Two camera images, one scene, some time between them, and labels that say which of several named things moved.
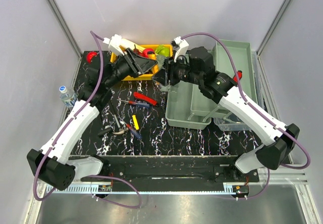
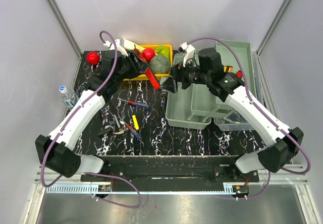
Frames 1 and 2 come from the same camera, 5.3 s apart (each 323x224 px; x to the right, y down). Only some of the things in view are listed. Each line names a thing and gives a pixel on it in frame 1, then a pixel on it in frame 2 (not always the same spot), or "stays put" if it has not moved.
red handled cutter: [144, 98] -> [153, 78]
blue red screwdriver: [137, 103] stays put
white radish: [129, 44] stays put
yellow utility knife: [136, 122] stays put
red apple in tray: [145, 52] stays put
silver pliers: [121, 130] stays put
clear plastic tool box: [186, 106] stays put
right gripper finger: [165, 61] -> [175, 72]
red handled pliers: [239, 73] stays put
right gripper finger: [161, 77] -> [170, 85]
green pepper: [161, 50] stays put
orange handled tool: [152, 56] -> [227, 69]
